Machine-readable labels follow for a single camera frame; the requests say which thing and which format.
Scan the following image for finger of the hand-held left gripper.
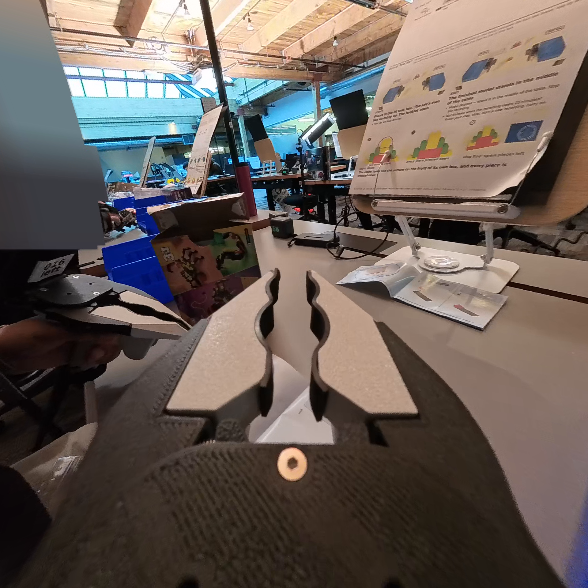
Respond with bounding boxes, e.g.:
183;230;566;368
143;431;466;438
115;289;192;330
89;303;185;341

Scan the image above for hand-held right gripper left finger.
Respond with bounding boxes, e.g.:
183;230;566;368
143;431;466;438
165;269;281;417

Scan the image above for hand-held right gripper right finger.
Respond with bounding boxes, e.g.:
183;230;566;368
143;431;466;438
305;270;420;422

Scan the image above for instruction booklet with yellow back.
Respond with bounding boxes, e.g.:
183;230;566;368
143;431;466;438
248;356;336;445

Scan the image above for colourful toy brick set box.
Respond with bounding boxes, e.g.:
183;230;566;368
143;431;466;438
147;193;262;324

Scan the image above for person's left hand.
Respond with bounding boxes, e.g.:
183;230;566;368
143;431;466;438
0;319;125;374

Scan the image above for open light blue instruction booklet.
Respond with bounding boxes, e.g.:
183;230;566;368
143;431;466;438
337;263;508;330

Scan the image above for flat black device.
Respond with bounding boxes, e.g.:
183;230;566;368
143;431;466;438
294;232;339;249

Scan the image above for book stand with wooden board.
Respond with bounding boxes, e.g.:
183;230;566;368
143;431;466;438
351;124;588;295

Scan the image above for clear plastic parts bag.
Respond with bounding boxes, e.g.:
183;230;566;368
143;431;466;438
11;423;99;506

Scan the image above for cardboard sign board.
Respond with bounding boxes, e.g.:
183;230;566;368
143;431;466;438
186;105;229;197

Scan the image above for black vertical pole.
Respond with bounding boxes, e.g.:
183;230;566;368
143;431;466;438
199;0;259;220

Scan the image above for desk lamp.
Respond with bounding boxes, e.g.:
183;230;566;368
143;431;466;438
296;112;337;152

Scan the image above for printed task instruction sheet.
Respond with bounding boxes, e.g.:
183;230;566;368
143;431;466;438
349;0;577;199

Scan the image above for black cable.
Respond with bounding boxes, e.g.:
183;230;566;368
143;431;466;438
327;224;392;259

